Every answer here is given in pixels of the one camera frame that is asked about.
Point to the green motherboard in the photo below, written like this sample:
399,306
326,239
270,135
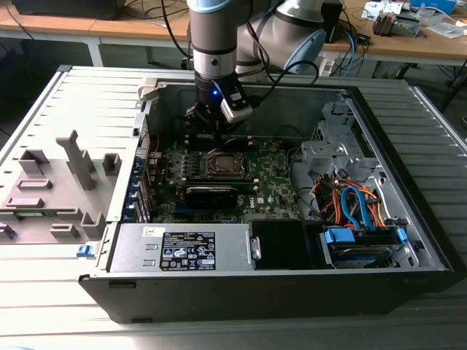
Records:
270,171

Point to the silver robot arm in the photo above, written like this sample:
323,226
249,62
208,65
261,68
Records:
213,33

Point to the blue plastic clip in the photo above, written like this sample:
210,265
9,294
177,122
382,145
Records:
85,252

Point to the metal locking lever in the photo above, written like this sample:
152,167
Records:
233,174
214,150

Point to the office chair base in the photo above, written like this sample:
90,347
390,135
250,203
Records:
187,63

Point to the black box on desk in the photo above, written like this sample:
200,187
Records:
65,9

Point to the black faced wrist camera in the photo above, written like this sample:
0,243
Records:
237,105

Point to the grey metal drive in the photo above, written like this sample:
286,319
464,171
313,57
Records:
406,25

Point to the black monitor stand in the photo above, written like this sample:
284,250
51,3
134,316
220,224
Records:
333,22

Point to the black PC case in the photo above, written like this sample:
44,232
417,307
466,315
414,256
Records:
255,299

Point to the black graphics card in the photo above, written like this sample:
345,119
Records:
209,197

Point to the metal drive cage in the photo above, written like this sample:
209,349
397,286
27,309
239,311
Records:
328,149

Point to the RAM slot white latches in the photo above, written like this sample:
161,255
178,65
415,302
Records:
241,138
219,179
241,144
246,187

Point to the white paper sheets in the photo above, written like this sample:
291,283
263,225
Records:
383,7

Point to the blue card retention bar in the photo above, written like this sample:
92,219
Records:
136,166

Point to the clear plastic bag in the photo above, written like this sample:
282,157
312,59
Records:
443,27

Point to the grey power supply unit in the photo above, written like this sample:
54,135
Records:
135,251

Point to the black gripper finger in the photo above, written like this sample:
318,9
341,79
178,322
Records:
197,114
230,128

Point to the beige case latch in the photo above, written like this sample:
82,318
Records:
147,89

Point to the wooden desk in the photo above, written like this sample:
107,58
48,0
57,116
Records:
109,29

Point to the grey parts rack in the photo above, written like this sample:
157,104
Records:
54,189

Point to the hard disk blue carrier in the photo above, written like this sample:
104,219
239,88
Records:
365,255

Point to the silver coin cell battery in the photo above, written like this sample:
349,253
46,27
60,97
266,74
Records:
273,147

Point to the green RAM stick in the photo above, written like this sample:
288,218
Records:
34,214

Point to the CPU socket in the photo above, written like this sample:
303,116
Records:
210,168

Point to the silver CPU green substrate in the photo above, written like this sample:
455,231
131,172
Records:
226,163

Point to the black CPU cooler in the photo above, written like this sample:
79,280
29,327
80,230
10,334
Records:
383,23

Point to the blue cardboard box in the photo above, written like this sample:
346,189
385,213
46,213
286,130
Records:
434,4

